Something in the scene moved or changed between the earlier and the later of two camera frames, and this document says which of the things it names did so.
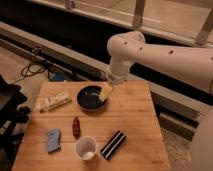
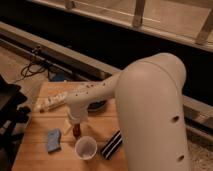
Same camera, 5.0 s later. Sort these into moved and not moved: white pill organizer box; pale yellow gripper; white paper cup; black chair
Moved: pale yellow gripper
Not moved: black chair; white pill organizer box; white paper cup
